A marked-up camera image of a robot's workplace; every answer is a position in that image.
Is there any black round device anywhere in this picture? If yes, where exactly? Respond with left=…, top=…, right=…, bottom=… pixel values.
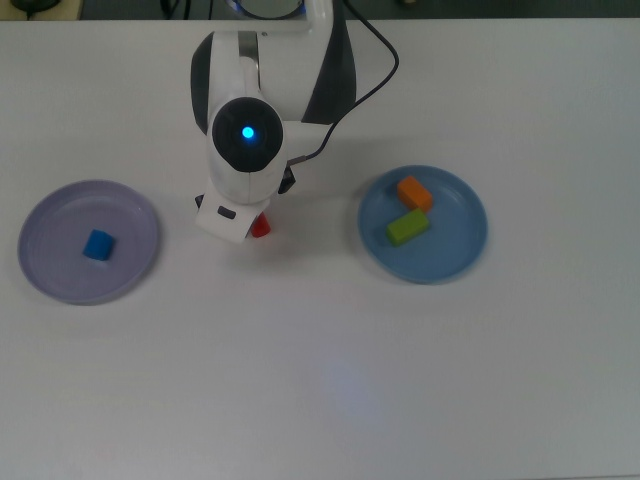
left=10, top=0, right=62, bottom=14

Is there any blue short block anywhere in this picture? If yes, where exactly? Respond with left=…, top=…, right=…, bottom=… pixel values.
left=82, top=228, right=117, bottom=262

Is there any black looped floor cable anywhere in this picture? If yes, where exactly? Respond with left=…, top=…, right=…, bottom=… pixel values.
left=158, top=0, right=194, bottom=20

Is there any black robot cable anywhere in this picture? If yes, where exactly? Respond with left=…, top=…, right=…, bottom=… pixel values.
left=285, top=0, right=401, bottom=168

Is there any purple plate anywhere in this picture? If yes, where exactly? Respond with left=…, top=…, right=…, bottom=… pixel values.
left=17, top=178, right=164, bottom=307

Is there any blue plate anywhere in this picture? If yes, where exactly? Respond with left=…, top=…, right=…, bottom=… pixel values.
left=356, top=164, right=489, bottom=286

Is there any red cylinder block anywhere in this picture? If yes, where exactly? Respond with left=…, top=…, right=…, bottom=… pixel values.
left=250, top=211, right=275, bottom=240

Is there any beige wooden desk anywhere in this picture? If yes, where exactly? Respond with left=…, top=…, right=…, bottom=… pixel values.
left=0, top=0, right=85, bottom=22

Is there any green rectangular block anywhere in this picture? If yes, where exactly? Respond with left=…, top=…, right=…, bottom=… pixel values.
left=385, top=207, right=432, bottom=248

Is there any orange rectangular block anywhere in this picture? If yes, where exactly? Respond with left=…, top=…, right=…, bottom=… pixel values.
left=396, top=174, right=434, bottom=213

